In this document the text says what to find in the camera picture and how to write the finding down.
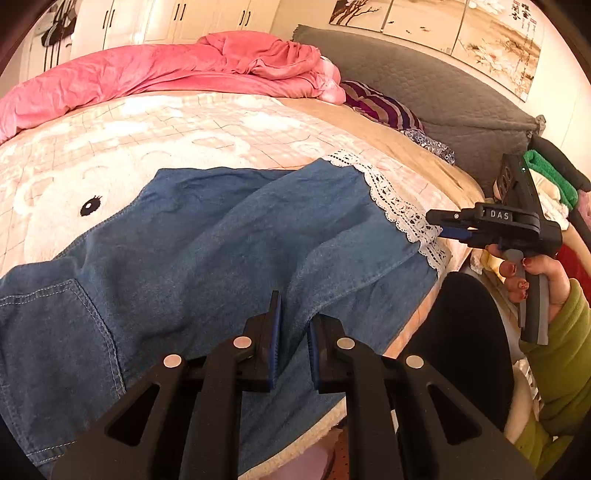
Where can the black folded cloth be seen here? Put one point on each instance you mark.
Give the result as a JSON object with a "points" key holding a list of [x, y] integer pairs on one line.
{"points": [[561, 159]]}

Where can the grey padded headboard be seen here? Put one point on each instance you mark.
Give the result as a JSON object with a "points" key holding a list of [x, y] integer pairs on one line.
{"points": [[438, 87]]}

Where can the cream folded cloth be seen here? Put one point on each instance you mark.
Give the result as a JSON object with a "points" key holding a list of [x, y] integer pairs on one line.
{"points": [[554, 203]]}

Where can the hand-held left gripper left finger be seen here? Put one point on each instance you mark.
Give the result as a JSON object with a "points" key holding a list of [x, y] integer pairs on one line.
{"points": [[275, 350]]}

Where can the person's right forearm green sleeve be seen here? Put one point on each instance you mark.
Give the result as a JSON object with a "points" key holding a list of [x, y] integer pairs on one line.
{"points": [[565, 364]]}

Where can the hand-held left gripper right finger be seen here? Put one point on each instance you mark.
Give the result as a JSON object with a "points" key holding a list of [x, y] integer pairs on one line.
{"points": [[315, 355]]}

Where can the purple striped pillow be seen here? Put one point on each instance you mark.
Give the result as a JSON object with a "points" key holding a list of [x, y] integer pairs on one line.
{"points": [[378, 104]]}

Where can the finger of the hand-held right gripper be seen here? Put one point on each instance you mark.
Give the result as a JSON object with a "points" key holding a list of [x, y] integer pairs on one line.
{"points": [[450, 215], [455, 234]]}

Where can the dark hanging clothes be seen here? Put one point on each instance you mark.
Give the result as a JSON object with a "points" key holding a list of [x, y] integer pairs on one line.
{"points": [[57, 25]]}

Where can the white wardrobe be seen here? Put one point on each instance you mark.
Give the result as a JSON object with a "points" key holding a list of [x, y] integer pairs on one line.
{"points": [[184, 18]]}

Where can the bear printed fleece blanket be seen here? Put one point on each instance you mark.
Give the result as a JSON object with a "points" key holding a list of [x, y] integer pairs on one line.
{"points": [[194, 129]]}

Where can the blossom wall painting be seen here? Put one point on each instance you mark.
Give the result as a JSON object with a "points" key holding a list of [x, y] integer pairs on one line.
{"points": [[461, 27]]}

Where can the person's right hand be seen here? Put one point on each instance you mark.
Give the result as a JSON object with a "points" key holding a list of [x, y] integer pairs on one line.
{"points": [[556, 281]]}

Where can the green towel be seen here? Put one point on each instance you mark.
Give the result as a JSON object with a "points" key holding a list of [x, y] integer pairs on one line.
{"points": [[554, 177]]}

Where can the pink duvet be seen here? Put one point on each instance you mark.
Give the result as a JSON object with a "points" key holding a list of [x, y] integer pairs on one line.
{"points": [[152, 69]]}

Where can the red cloth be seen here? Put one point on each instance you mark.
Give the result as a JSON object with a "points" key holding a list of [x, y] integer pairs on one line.
{"points": [[575, 267]]}

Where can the blue denim garment with lace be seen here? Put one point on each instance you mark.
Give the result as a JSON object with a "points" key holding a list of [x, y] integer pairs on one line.
{"points": [[207, 258]]}

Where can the small patterned cloth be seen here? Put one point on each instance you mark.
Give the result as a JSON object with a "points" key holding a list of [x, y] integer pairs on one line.
{"points": [[431, 145]]}

